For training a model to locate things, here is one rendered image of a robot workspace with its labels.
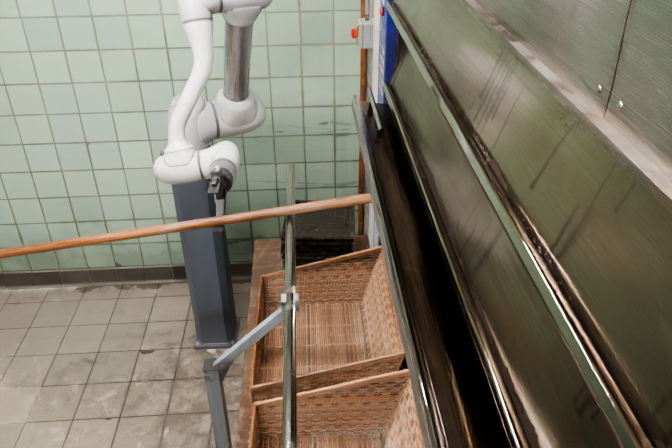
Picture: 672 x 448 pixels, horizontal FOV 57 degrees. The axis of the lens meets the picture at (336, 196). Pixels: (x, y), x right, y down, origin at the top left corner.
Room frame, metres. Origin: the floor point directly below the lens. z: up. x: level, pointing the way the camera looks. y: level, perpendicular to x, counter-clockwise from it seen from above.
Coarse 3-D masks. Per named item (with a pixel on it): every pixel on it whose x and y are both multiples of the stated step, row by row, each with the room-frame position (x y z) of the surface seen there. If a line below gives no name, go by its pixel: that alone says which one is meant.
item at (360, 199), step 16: (272, 208) 1.58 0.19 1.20; (288, 208) 1.57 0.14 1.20; (304, 208) 1.56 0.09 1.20; (320, 208) 1.56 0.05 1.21; (176, 224) 1.58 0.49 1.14; (192, 224) 1.57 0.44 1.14; (208, 224) 1.57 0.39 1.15; (224, 224) 1.57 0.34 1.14; (64, 240) 1.60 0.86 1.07; (80, 240) 1.59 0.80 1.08; (96, 240) 1.58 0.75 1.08; (112, 240) 1.58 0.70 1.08; (0, 256) 1.59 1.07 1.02
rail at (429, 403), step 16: (368, 144) 1.52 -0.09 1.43; (368, 160) 1.43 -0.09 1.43; (384, 208) 1.19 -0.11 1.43; (384, 224) 1.12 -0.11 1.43; (400, 272) 0.95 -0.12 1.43; (400, 288) 0.90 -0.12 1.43; (400, 304) 0.87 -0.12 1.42; (416, 336) 0.78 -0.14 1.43; (416, 352) 0.74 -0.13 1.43; (416, 368) 0.71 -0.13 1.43; (432, 384) 0.67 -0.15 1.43; (432, 400) 0.64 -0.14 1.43; (432, 416) 0.61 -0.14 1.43; (432, 432) 0.58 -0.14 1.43
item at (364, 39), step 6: (360, 18) 2.55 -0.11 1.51; (372, 18) 2.55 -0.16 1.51; (360, 24) 2.46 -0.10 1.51; (366, 24) 2.46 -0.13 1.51; (372, 24) 2.46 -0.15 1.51; (360, 30) 2.46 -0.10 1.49; (366, 30) 2.46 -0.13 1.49; (372, 30) 2.46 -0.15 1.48; (360, 36) 2.46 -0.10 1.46; (366, 36) 2.46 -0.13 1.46; (372, 36) 2.46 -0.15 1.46; (360, 42) 2.46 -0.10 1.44; (366, 42) 2.46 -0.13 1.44; (372, 42) 2.46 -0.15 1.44; (360, 48) 2.46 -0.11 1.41
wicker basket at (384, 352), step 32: (352, 256) 1.85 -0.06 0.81; (320, 288) 1.84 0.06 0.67; (384, 288) 1.67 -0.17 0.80; (256, 320) 1.59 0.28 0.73; (320, 320) 1.75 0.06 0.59; (352, 320) 1.75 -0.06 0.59; (384, 320) 1.56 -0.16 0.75; (256, 352) 1.45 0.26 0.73; (320, 352) 1.59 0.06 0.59; (352, 352) 1.58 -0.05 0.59; (384, 352) 1.46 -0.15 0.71; (256, 384) 1.41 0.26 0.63; (320, 384) 1.31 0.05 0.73
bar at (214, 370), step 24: (288, 168) 1.87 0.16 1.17; (288, 192) 1.71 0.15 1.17; (288, 216) 1.56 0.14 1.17; (288, 240) 1.44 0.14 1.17; (288, 264) 1.32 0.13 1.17; (288, 288) 1.22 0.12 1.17; (288, 312) 1.13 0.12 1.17; (288, 336) 1.05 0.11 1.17; (216, 360) 1.19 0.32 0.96; (288, 360) 0.98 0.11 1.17; (216, 384) 1.16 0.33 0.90; (288, 384) 0.91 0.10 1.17; (216, 408) 1.16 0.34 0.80; (288, 408) 0.84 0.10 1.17; (216, 432) 1.16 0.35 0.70; (288, 432) 0.79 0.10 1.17
